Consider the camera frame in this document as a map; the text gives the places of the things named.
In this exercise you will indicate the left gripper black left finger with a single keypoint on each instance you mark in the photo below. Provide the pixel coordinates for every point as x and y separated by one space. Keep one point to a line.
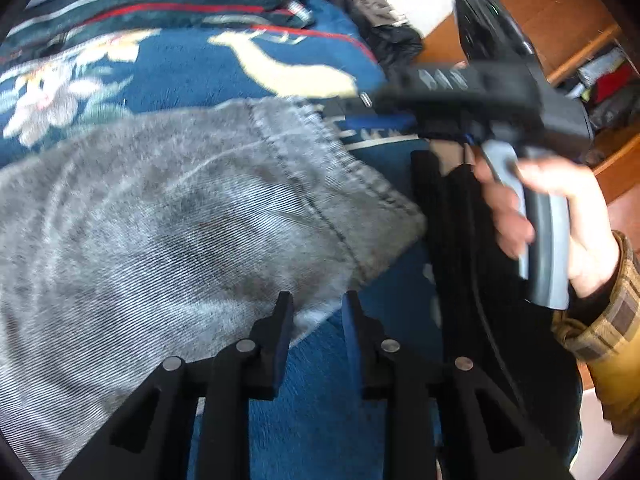
193 412

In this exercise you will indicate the colourful clothes in wardrobe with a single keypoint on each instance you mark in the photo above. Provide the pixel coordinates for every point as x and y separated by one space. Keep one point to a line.
607 85

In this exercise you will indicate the brown wooden wardrobe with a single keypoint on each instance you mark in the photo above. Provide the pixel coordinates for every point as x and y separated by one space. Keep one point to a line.
565 33

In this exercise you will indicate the dark clothes pile on chair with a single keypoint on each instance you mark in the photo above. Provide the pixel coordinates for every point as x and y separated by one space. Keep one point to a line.
392 40

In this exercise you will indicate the grey denim pants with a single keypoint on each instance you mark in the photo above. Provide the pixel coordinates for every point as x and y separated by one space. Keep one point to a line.
172 233

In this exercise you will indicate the plaid yellow jacket sleeve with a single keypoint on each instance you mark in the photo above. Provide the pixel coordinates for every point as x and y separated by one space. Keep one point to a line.
602 331

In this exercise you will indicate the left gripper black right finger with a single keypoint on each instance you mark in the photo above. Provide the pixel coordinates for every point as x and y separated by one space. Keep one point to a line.
448 421

